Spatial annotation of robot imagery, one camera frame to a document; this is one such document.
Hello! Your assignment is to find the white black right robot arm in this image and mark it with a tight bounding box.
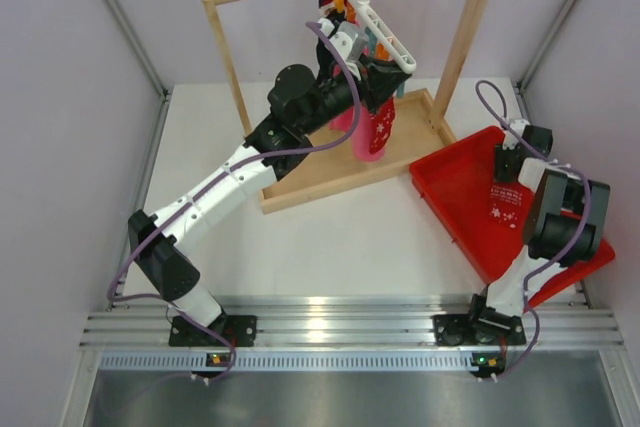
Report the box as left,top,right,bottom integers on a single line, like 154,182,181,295
466,120,611,345

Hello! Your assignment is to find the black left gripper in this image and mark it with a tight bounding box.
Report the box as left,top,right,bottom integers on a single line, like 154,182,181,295
298,53,409,136

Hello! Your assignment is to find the red patterned sock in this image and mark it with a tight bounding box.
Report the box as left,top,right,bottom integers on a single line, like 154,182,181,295
369,97,396,154
488,183,524,230

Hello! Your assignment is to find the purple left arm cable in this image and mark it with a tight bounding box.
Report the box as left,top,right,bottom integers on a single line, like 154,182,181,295
107,20,362,386

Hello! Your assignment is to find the aluminium mounting rail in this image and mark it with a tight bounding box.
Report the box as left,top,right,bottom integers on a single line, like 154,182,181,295
80,294,624,351

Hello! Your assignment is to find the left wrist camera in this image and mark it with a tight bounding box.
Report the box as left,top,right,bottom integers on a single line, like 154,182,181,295
329,21,368,62

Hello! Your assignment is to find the white clip hanger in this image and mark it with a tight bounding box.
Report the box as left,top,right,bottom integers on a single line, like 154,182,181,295
345,0,417,75

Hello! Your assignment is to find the black christmas sock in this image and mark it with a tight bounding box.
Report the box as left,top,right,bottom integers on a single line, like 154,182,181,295
316,0,335,82

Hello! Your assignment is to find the wooden clothes rack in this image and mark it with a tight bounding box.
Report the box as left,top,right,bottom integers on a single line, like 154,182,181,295
201,0,489,213

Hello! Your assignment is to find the teal middle clothes peg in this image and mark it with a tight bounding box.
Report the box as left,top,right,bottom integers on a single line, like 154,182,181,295
365,28,378,55

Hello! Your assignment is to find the perforated cable duct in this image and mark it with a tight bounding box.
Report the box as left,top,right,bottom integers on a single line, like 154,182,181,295
99,351,504,372

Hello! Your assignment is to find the pink towel sock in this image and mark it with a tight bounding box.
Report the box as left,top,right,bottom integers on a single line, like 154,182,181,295
350,106,385,162

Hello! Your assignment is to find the red plastic tray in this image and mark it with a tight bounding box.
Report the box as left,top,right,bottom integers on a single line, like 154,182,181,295
409,127,615,308

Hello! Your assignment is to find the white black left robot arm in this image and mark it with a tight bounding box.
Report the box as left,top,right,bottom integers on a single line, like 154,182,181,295
128,55,410,344

